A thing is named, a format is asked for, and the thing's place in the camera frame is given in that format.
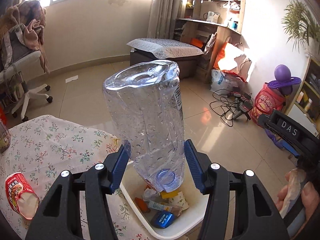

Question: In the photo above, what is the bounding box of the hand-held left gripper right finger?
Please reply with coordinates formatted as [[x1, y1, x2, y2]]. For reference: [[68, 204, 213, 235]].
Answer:
[[184, 139, 288, 240]]

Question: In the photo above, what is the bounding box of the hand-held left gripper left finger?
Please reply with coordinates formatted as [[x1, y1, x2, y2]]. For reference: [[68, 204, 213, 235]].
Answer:
[[25, 141, 131, 240]]

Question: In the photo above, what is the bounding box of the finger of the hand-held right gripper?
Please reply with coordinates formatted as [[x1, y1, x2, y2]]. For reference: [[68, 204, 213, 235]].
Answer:
[[258, 113, 300, 157]]

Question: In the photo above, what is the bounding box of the orange peel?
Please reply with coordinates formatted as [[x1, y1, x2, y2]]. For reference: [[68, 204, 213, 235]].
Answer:
[[134, 197, 148, 212]]

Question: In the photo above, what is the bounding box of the white wrapper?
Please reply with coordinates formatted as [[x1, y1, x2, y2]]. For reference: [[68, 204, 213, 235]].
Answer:
[[279, 169, 307, 217]]

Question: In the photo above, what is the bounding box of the clear plastic bottle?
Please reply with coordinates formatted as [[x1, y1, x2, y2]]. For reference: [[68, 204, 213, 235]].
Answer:
[[102, 59, 186, 193]]

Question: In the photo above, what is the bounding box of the dark blue cardboard box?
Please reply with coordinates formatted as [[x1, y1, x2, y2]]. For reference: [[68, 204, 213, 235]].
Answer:
[[151, 211, 175, 229]]

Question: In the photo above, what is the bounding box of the white plastic bin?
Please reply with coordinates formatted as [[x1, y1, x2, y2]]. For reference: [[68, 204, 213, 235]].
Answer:
[[119, 160, 211, 239]]

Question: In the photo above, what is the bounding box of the red printed paper cup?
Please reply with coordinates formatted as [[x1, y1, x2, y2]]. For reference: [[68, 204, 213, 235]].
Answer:
[[5, 172, 40, 220]]

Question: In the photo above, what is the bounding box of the person's right hand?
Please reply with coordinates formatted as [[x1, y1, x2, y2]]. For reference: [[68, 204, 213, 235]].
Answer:
[[274, 169, 320, 218]]

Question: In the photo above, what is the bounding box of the purple blue cloth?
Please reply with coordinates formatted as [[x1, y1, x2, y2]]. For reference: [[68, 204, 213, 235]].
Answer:
[[266, 128, 285, 147]]

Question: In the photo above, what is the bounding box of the red printed bag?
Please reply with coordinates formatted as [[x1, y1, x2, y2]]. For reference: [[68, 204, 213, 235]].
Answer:
[[250, 82, 287, 126]]

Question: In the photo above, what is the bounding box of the white cube shelf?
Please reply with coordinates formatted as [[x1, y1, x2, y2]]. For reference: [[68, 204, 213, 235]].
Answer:
[[285, 54, 320, 138]]

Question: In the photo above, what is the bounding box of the purple ball toy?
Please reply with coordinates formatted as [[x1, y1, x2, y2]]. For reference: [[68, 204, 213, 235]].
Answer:
[[268, 64, 302, 97]]

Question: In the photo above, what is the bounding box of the floral tablecloth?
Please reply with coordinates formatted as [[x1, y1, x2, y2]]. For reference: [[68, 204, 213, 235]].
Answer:
[[0, 115, 160, 240]]

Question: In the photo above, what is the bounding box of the white printed plastic bag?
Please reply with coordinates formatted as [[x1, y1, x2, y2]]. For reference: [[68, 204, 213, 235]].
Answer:
[[209, 68, 237, 96]]

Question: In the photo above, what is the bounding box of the orange plastic bag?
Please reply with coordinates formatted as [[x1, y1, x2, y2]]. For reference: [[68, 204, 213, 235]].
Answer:
[[212, 42, 256, 82]]

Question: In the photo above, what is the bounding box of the dark storage ottoman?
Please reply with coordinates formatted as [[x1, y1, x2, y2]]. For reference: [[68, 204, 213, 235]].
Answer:
[[129, 50, 203, 80]]

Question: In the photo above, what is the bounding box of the wooden desk with hutch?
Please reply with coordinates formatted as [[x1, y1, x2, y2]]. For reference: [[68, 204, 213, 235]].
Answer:
[[174, 0, 247, 83]]

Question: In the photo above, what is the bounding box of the green potted plant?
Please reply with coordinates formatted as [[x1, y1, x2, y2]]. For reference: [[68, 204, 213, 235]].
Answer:
[[281, 0, 320, 53]]

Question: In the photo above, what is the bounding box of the clear jar with black lid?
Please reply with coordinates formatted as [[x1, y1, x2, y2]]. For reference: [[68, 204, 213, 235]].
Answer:
[[0, 119, 11, 153]]

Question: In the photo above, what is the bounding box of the quilted grey cover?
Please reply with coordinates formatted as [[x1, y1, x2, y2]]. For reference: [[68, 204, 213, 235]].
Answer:
[[126, 38, 204, 60]]

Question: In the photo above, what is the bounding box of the low bookshelf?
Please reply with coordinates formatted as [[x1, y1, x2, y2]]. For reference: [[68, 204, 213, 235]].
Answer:
[[0, 79, 23, 111]]

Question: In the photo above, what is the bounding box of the white office chair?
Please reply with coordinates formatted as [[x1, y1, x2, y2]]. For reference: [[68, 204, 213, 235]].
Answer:
[[0, 24, 53, 123]]

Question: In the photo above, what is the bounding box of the beige curtain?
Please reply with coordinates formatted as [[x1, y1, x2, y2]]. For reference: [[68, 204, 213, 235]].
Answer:
[[147, 0, 187, 41]]

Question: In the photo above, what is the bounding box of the pink cloth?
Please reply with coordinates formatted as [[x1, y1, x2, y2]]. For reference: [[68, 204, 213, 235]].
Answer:
[[24, 19, 46, 51]]

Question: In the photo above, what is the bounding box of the grey backpack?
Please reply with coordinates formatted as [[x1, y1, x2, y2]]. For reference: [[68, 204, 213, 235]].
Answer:
[[0, 24, 33, 71]]

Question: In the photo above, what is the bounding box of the brown blanket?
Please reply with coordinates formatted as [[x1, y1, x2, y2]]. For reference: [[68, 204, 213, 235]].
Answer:
[[0, 0, 51, 75]]

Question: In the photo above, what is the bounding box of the tangle of black cables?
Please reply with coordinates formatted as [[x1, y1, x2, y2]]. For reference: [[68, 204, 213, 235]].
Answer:
[[209, 86, 253, 128]]

